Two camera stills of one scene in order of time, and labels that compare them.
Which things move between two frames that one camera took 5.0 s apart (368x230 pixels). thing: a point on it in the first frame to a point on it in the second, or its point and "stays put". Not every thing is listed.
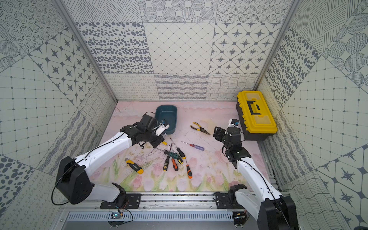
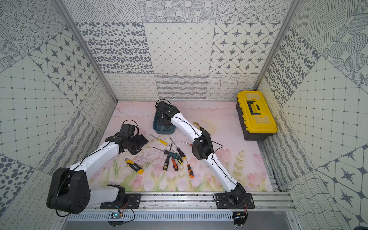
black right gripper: (219, 133) to (160, 116)
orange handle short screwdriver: (175, 167) stays put
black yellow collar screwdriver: (166, 164) stays put
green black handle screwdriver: (172, 155) stays put
